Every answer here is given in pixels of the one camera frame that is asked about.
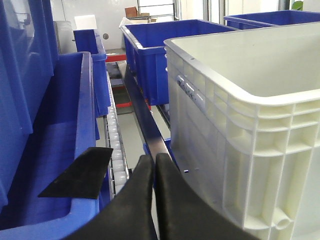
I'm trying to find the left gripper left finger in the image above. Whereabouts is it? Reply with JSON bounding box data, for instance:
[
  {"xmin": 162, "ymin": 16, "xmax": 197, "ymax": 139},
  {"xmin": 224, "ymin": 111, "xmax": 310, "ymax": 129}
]
[{"xmin": 65, "ymin": 155, "xmax": 155, "ymax": 240}]

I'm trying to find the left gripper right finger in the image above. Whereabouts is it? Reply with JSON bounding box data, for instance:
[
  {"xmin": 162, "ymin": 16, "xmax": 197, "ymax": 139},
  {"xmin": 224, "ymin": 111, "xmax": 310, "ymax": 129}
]
[{"xmin": 155, "ymin": 153, "xmax": 255, "ymax": 240}]

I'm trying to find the white plastic tote bin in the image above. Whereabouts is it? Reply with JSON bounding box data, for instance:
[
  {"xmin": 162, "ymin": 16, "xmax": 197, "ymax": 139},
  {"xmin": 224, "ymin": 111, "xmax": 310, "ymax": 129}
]
[{"xmin": 164, "ymin": 22, "xmax": 320, "ymax": 240}]

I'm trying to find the dark steel shelf beam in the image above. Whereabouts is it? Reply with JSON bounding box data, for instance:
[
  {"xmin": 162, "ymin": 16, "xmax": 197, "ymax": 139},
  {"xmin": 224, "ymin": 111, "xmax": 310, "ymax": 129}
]
[{"xmin": 117, "ymin": 61, "xmax": 170, "ymax": 169}]

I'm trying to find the blue bin far left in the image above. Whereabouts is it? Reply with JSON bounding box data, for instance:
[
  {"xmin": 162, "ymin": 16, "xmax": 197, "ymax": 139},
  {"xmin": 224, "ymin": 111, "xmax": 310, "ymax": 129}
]
[{"xmin": 0, "ymin": 0, "xmax": 99, "ymax": 240}]

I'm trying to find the blue bin behind tote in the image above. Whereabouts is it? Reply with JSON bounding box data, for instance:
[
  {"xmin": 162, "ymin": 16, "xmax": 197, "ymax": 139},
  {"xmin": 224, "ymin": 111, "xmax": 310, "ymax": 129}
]
[{"xmin": 119, "ymin": 17, "xmax": 236, "ymax": 106}]

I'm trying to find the blue bin far right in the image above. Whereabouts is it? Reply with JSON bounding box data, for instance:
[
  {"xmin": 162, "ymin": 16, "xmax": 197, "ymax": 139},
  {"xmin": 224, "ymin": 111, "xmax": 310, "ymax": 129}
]
[{"xmin": 224, "ymin": 10, "xmax": 320, "ymax": 30}]

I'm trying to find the left white roller track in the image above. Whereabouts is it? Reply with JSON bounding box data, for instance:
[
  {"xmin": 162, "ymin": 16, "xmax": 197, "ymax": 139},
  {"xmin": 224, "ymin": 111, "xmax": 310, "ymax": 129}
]
[{"xmin": 103, "ymin": 77, "xmax": 130, "ymax": 199}]

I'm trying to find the black rubber pad strip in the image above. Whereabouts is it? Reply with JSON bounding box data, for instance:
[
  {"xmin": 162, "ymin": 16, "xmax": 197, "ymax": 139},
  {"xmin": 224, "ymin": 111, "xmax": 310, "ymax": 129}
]
[{"xmin": 38, "ymin": 147, "xmax": 113, "ymax": 199}]

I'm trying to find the cardboard box in background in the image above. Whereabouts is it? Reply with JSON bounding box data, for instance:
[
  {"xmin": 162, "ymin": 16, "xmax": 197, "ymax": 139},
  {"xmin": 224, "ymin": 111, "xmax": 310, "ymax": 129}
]
[{"xmin": 124, "ymin": 6, "xmax": 150, "ymax": 18}]

